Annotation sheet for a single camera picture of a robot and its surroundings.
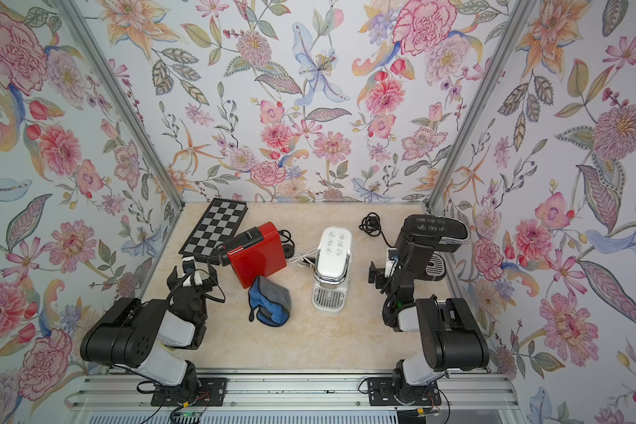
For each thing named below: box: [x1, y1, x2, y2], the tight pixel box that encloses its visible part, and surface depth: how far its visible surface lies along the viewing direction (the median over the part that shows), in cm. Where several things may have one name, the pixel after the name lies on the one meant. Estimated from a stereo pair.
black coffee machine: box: [395, 214, 470, 282], surface depth 86 cm
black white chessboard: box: [178, 197, 249, 265], surface depth 111 cm
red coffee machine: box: [218, 221, 288, 289], surface depth 88 cm
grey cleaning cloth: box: [248, 275, 293, 327], surface depth 87 cm
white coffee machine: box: [311, 226, 353, 315], surface depth 80 cm
